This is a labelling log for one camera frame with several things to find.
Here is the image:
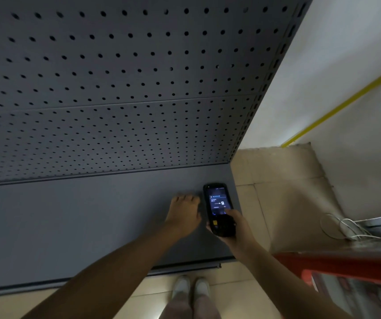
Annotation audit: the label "person's left hand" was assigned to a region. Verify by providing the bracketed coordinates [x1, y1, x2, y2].
[165, 195, 202, 238]

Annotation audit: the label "person's right hand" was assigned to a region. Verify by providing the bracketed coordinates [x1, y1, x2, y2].
[206, 209, 258, 260]

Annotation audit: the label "black handheld barcode scanner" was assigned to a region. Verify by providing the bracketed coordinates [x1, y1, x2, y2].
[202, 183, 237, 238]

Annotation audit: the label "grey pegboard shelf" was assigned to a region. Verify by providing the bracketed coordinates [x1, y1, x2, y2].
[0, 0, 316, 299]

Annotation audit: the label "person's right forearm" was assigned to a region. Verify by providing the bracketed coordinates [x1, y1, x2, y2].
[234, 244, 352, 319]

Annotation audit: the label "person's left forearm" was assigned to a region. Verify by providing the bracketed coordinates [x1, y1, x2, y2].
[21, 222, 184, 319]

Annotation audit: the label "person's right shoe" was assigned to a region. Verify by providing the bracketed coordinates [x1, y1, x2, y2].
[194, 278, 211, 298]

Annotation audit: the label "person's shoe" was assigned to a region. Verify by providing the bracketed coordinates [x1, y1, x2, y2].
[172, 275, 191, 300]
[194, 278, 211, 298]

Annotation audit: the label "person's left shoe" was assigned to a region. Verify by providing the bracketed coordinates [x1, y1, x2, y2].
[172, 275, 191, 300]

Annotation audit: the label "person's light trousers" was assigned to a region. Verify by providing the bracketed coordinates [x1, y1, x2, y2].
[159, 291, 223, 319]

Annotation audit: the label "red drinks fridge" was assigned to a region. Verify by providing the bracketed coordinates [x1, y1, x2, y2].
[273, 249, 381, 319]

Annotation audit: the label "yellow strip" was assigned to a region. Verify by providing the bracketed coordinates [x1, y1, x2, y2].
[281, 72, 381, 148]

